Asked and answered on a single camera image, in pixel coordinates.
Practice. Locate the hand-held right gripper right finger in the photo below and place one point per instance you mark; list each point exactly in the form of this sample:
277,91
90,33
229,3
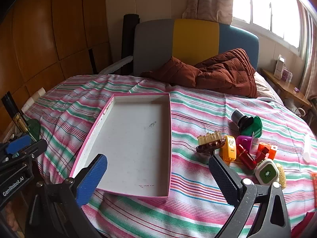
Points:
221,178

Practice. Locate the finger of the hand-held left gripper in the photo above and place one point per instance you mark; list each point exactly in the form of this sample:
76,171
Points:
18,144
37,147

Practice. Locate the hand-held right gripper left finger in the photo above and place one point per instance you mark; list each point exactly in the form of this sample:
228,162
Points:
91,176

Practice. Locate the orange plastic clip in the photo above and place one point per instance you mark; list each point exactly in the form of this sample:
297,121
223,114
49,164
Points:
227,150

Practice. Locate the red metallic lighter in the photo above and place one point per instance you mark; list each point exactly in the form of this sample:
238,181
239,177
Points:
246,158

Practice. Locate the brown peg hairbrush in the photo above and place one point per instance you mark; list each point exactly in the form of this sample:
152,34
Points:
210,145

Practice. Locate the magenta silicone cup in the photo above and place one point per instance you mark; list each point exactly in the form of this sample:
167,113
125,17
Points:
244,140

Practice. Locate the white green plug-in device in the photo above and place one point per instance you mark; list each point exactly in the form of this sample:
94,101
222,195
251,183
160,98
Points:
266,173

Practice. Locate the pink cardboard tray box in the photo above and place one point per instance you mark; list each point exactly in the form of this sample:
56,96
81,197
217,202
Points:
133,141

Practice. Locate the orange red block toy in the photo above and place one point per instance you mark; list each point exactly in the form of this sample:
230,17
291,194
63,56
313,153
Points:
271,151

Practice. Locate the yellow perforated oval case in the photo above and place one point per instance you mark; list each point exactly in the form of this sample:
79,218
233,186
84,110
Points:
281,176

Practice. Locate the green plastic spool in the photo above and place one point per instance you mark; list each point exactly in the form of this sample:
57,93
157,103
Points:
255,126

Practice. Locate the black cylindrical canister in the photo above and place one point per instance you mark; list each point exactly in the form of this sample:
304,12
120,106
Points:
239,117

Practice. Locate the green glass round table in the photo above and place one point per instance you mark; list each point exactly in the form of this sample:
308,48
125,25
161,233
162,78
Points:
34,129

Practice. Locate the striped pink green bedsheet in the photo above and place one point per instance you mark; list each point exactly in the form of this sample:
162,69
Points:
198,203

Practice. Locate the stack of white cups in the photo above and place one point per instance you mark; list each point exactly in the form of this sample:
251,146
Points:
34,96

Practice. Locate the white plastic tube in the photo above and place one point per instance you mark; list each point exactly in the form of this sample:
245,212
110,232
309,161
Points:
307,151

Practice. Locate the orange packet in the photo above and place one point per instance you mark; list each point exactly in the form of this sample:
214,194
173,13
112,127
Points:
315,188

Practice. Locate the red cloth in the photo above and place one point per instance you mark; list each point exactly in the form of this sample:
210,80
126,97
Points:
307,225

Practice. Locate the pale pillow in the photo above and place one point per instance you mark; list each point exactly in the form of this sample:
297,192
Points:
265,89

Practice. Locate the white mug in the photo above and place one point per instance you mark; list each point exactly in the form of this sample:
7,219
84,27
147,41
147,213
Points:
299,111

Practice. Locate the brown quilted blanket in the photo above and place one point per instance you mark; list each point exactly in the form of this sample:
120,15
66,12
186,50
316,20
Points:
223,74

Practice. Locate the wooden bedside shelf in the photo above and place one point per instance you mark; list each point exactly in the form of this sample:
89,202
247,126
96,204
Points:
284,89

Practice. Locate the wooden wardrobe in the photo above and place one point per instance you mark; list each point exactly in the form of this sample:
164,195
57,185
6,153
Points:
49,29

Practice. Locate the purple small box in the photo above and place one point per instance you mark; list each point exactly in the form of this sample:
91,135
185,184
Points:
286,75

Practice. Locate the white carton box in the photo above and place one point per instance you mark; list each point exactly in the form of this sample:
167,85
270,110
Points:
279,67

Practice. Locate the pink patterned curtain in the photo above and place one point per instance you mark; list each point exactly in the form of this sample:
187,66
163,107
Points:
310,79

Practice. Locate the grey yellow blue headboard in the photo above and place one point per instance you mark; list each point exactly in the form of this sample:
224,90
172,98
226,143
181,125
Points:
193,39

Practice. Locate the bright window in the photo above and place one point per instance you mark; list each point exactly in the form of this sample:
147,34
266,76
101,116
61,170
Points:
262,5

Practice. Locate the beige patterned curtain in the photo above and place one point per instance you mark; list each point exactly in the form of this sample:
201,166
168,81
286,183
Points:
208,0

